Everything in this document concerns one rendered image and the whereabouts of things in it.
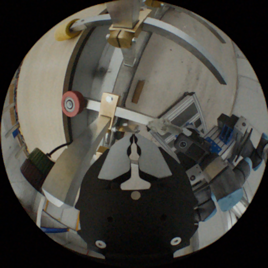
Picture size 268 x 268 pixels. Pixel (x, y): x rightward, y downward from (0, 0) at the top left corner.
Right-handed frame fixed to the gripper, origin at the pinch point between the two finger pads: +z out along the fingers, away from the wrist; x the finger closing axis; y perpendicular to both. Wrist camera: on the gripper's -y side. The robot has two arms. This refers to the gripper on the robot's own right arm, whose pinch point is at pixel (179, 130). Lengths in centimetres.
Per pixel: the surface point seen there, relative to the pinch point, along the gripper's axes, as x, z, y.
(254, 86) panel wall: 208, 11, 227
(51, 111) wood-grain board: -4, -8, -53
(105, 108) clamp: 0.2, -4.5, -30.9
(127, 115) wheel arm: -0.4, -3.5, -23.7
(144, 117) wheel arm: 0.8, -3.5, -18.1
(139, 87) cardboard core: 15, 75, -19
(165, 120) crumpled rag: 2.7, -4.3, -11.1
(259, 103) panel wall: 163, -13, 229
